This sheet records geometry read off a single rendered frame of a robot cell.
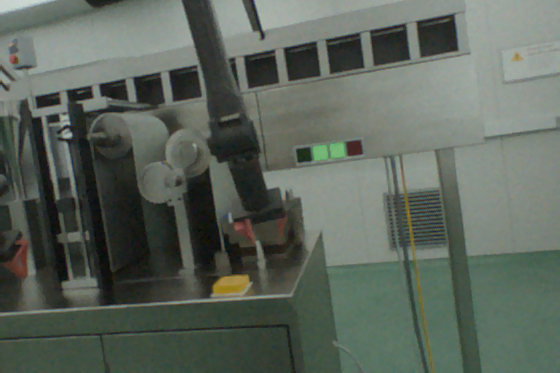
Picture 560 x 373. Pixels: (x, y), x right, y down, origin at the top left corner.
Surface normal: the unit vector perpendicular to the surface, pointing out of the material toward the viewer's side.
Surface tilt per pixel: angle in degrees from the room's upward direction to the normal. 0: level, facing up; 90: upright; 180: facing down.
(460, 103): 90
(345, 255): 90
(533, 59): 90
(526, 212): 90
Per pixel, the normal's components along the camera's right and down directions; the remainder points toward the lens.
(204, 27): -0.03, 0.15
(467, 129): -0.22, 0.08
